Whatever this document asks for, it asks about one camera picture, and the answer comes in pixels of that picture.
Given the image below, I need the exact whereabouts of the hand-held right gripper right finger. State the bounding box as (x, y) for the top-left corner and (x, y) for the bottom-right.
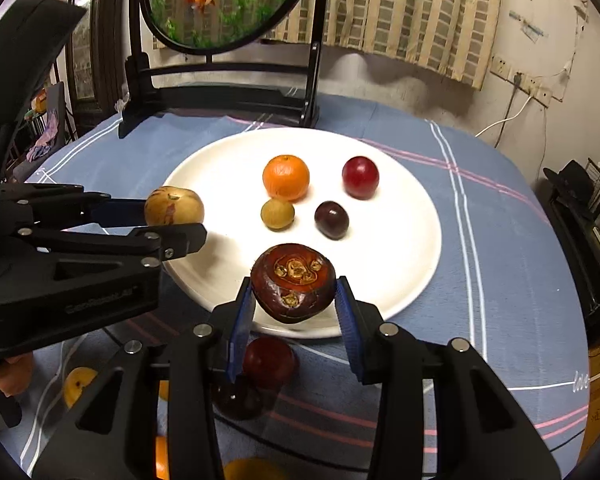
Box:
(334, 275), (563, 480)

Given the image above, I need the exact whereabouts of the white round plate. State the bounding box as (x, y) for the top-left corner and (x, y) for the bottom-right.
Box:
(161, 127), (443, 339)

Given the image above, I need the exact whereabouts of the blue tape strip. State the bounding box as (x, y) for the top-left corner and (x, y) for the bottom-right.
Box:
(509, 10), (548, 41)

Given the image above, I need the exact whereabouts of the dark purple plum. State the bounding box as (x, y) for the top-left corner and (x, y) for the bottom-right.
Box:
(314, 201), (350, 241)

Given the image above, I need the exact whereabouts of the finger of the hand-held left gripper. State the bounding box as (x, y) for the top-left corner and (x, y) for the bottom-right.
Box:
(15, 222), (209, 287)
(2, 184), (149, 232)

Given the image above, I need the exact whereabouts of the blue plaid tablecloth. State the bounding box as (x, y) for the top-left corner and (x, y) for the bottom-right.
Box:
(0, 92), (593, 480)

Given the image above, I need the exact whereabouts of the round goldfish screen with stand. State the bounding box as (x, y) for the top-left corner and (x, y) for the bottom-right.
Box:
(117, 0), (323, 140)

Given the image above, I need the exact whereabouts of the grey chair with clothes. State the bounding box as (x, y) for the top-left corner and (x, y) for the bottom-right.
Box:
(10, 82), (76, 181)

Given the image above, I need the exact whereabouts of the white power cable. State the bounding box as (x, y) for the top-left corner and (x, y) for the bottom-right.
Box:
(475, 92), (532, 139)

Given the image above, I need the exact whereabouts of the dark wooden cabinet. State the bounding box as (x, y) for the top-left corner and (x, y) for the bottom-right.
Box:
(67, 0), (131, 131)

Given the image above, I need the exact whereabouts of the black side furniture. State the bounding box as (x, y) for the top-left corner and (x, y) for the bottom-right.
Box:
(545, 195), (600, 346)

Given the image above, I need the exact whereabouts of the yellow-brown round fruit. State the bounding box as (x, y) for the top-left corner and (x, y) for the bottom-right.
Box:
(144, 186), (205, 227)

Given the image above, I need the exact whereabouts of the brown water chestnut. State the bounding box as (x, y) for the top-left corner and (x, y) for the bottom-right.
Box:
(250, 243), (337, 324)

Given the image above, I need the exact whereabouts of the bright red plum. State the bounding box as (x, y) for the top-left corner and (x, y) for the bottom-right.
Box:
(243, 336), (297, 390)

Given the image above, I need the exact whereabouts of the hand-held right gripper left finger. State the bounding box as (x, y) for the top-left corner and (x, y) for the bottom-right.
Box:
(32, 276), (258, 480)

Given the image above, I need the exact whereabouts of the person's left hand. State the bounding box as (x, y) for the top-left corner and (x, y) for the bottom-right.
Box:
(0, 352), (35, 399)

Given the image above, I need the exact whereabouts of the white wall socket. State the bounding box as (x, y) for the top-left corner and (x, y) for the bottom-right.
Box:
(490, 55), (516, 81)

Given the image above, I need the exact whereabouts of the black hat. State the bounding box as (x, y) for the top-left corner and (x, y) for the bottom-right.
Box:
(543, 160), (600, 211)

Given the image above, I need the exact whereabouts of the small tan longan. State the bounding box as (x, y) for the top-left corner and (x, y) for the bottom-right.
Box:
(260, 198), (296, 231)

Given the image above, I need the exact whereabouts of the beige striped curtain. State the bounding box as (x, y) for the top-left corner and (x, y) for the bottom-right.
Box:
(260, 0), (503, 92)

